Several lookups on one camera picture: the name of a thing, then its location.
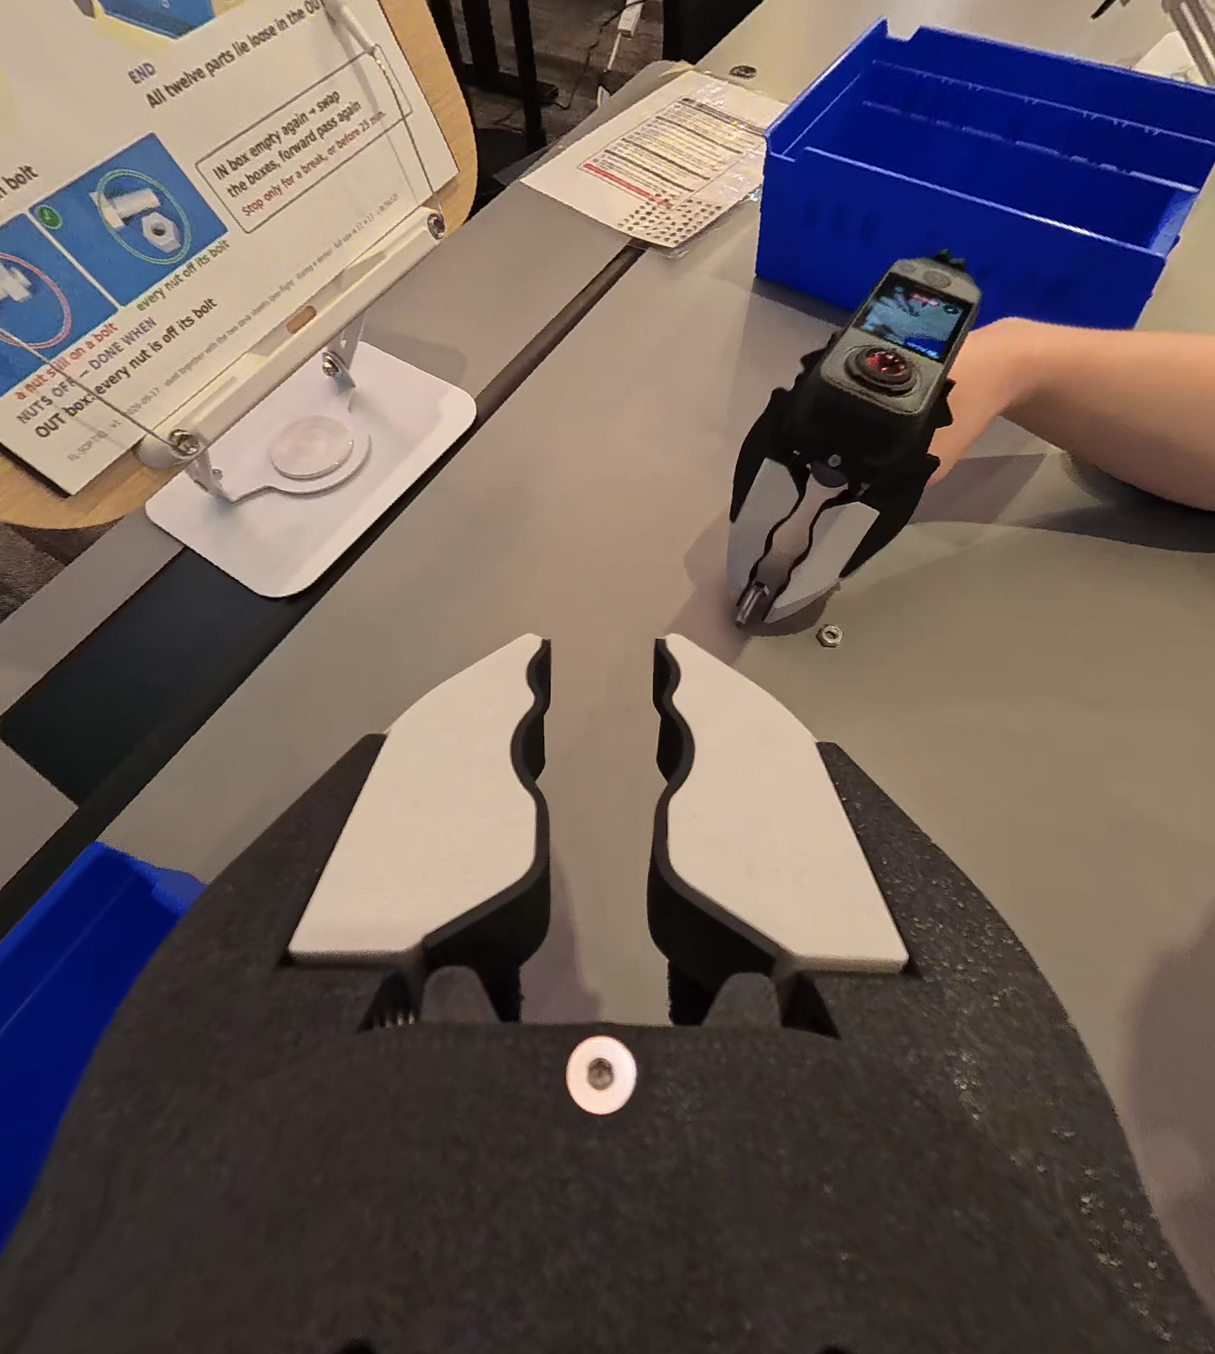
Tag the blue plastic bin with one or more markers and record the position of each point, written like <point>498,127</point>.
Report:
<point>15,1005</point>
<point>934,243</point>

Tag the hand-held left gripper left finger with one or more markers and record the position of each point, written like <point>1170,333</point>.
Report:
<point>429,837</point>

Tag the person's right hand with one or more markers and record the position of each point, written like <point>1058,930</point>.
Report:
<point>977,391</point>

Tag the printed instruction poster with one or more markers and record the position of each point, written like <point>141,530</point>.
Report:
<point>143,211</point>

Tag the person's right forearm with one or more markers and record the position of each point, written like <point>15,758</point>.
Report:
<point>1148,414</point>

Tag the laminated instruction sheet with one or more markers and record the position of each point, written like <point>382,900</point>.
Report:
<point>649,158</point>

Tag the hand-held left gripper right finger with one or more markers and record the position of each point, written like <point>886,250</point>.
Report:
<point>777,846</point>

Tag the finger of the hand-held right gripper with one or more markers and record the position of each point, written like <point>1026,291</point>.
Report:
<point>829,551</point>
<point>761,528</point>

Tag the small silver hex bolt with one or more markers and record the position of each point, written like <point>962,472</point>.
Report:
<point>750,605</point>

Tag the black framed display easel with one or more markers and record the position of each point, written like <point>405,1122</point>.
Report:
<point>490,64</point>

